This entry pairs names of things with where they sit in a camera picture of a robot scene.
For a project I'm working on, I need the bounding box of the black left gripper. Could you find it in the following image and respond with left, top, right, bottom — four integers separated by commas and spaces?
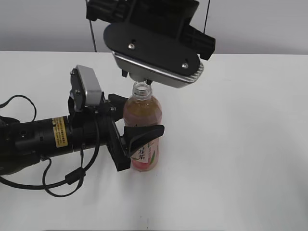
92, 94, 165, 172

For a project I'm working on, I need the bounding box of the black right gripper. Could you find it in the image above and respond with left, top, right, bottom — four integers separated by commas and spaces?
86, 0, 216, 84

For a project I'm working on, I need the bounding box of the pink peach tea bottle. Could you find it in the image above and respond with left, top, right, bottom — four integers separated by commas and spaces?
123, 82, 162, 172

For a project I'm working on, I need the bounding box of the white bottle cap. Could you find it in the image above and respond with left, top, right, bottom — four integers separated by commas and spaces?
129, 73, 146, 82

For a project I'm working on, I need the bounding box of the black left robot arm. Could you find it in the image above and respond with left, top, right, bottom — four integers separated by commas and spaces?
0, 94, 165, 176

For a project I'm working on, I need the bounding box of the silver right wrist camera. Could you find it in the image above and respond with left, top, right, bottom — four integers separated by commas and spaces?
103, 23, 204, 88

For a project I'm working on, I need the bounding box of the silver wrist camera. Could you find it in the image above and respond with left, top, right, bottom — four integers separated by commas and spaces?
103, 23, 204, 88
70, 64, 102, 112

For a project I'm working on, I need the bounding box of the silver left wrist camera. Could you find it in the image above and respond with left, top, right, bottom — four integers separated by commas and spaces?
70, 64, 102, 112

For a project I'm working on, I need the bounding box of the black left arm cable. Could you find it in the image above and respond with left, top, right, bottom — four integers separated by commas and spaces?
0, 95, 100, 198

